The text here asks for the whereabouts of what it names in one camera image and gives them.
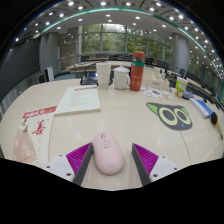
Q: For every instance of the green printed paper cup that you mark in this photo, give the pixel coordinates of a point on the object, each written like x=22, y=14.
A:
x=181, y=87

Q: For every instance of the pink computer mouse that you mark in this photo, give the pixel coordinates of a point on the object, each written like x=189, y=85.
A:
x=107, y=153

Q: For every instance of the ceiling lights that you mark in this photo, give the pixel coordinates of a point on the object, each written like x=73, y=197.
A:
x=103, y=3

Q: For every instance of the stack of white paper cups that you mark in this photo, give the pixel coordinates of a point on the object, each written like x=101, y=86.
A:
x=103, y=75

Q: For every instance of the white printed document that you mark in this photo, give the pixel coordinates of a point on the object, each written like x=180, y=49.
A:
x=79, y=99

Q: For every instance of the blue and white book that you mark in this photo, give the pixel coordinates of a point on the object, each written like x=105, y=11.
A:
x=201, y=107

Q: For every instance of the red insulated drink bottle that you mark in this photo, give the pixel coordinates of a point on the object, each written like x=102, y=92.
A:
x=137, y=73

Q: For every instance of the white lidded ceramic mug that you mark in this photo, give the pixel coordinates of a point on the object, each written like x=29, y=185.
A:
x=120, y=78

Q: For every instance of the white cardboard box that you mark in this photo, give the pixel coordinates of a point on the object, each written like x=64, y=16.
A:
x=155, y=80

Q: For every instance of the long curved conference desk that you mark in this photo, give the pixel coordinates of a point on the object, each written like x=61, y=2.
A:
x=78, y=66

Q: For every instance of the red and white leaflet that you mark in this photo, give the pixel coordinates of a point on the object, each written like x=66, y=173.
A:
x=35, y=133

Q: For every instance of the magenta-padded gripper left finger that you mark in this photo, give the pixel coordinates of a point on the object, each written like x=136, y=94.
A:
x=56, y=164

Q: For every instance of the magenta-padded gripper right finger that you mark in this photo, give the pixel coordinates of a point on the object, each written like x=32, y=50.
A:
x=165, y=165

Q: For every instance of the cat face mouse pad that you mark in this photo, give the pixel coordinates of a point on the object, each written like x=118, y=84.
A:
x=170, y=116

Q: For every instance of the dark office chairs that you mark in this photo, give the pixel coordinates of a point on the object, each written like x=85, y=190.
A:
x=162, y=64

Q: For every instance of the white floor appliance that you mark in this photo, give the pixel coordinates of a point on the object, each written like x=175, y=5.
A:
x=49, y=73

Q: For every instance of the colourful sticker sheet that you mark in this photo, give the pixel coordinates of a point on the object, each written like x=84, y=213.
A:
x=155, y=93

